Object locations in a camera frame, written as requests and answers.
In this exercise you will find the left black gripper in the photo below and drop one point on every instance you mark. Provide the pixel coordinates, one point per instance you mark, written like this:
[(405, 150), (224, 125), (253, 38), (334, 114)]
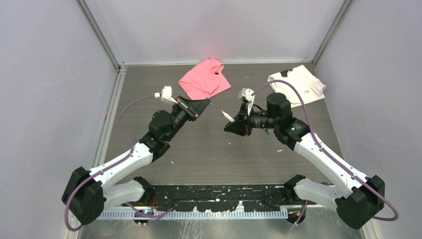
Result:
[(193, 108)]

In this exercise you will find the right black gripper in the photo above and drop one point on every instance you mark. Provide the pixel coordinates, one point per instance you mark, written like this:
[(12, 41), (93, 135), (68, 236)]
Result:
[(242, 124)]

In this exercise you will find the white blue marker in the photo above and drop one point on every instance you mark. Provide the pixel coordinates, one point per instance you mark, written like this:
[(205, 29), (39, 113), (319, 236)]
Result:
[(227, 116)]

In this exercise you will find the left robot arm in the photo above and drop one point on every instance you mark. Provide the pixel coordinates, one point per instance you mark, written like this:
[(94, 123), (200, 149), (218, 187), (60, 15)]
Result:
[(90, 192)]

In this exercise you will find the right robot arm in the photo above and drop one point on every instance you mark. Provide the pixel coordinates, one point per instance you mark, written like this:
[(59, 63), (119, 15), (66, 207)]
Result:
[(355, 197)]

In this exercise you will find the pink cloth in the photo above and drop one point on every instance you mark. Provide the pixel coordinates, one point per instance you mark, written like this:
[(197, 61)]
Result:
[(205, 80)]

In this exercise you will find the white cloth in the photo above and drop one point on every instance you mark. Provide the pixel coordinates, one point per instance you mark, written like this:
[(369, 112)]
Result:
[(307, 85)]

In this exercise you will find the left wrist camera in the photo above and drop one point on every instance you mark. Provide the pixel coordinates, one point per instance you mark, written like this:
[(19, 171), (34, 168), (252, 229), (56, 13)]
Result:
[(166, 96)]

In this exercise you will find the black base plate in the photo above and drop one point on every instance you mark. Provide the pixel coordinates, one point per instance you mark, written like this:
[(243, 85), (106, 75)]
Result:
[(219, 198)]

